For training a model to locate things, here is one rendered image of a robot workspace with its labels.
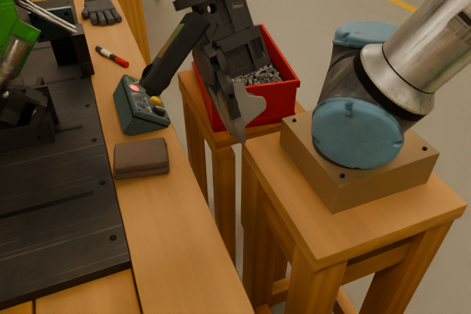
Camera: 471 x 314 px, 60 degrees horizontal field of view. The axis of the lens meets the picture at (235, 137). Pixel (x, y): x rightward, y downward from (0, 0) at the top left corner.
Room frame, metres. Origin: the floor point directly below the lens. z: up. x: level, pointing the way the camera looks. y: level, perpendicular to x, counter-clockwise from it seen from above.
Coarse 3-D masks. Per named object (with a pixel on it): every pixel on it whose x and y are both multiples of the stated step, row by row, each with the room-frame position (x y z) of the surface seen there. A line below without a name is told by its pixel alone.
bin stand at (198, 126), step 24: (192, 72) 1.03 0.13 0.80; (192, 96) 0.91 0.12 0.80; (192, 120) 0.99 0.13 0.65; (192, 144) 0.99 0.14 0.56; (216, 144) 0.72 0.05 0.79; (192, 168) 0.99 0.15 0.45; (216, 168) 0.74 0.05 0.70; (216, 192) 0.75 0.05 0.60; (216, 216) 0.76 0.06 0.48; (240, 216) 1.10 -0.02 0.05
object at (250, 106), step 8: (240, 88) 0.45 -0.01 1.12; (240, 96) 0.45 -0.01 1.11; (248, 96) 0.45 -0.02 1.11; (256, 96) 0.46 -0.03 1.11; (224, 104) 0.44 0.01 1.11; (240, 104) 0.45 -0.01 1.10; (248, 104) 0.45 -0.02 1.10; (256, 104) 0.45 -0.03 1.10; (264, 104) 0.46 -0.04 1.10; (224, 112) 0.44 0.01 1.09; (240, 112) 0.44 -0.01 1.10; (248, 112) 0.45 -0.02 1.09; (256, 112) 0.45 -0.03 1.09; (232, 120) 0.43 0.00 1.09; (240, 120) 0.43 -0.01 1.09; (248, 120) 0.44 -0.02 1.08; (232, 128) 0.43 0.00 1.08; (240, 128) 0.43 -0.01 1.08; (232, 136) 0.44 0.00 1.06; (240, 136) 0.43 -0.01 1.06
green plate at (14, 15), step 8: (0, 0) 0.70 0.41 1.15; (8, 0) 0.71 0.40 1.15; (0, 8) 0.70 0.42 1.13; (8, 8) 0.70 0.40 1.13; (16, 8) 0.71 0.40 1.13; (0, 16) 0.69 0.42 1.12; (8, 16) 0.70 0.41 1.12; (16, 16) 0.70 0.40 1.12; (0, 24) 0.69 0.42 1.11; (8, 24) 0.69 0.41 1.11; (0, 32) 0.68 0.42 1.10; (8, 32) 0.69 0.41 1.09; (0, 40) 0.68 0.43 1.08
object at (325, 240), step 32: (256, 160) 0.61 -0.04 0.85; (288, 160) 0.61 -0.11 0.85; (288, 192) 0.52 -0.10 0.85; (416, 192) 0.52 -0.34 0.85; (448, 192) 0.52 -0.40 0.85; (288, 224) 0.46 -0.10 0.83; (320, 224) 0.44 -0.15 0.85; (352, 224) 0.44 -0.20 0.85; (384, 224) 0.44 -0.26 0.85; (416, 224) 0.45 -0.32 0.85; (320, 256) 0.38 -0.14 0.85; (352, 256) 0.40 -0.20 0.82
